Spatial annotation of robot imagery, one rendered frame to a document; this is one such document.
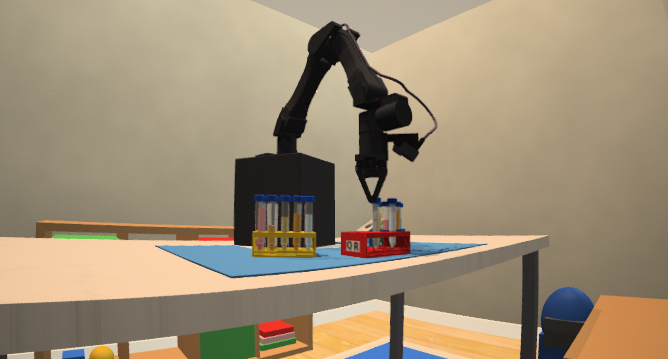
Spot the red rack with round wells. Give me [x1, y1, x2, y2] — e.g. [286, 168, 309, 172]
[341, 231, 410, 258]

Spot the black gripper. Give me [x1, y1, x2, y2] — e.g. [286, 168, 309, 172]
[355, 131, 387, 203]

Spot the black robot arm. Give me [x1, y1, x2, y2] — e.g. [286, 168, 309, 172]
[255, 21, 419, 162]

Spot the light blue mat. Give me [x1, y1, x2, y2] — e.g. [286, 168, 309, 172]
[155, 242, 488, 279]

